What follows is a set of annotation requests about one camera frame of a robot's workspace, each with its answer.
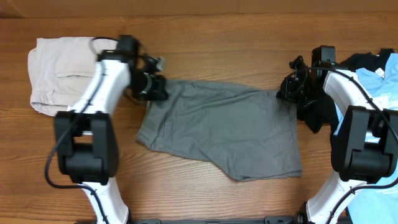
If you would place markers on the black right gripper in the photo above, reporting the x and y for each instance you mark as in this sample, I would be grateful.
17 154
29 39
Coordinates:
284 93

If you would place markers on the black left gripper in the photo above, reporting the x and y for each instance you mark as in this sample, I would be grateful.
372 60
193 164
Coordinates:
158 91

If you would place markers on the grey shorts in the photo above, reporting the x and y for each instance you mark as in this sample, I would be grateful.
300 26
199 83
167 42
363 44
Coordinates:
248 133

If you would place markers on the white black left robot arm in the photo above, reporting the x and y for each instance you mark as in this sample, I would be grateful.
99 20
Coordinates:
86 145

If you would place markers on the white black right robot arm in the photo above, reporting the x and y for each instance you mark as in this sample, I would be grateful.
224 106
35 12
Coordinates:
363 148

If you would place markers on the black t-shirt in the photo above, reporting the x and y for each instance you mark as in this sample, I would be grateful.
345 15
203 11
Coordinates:
323 115

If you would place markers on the folded beige shorts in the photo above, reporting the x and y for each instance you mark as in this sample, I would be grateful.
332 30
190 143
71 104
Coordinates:
60 69

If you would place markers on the light blue t-shirt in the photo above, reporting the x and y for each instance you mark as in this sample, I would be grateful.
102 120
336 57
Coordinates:
373 206

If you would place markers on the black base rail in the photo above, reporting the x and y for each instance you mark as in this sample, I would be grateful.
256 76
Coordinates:
265 220

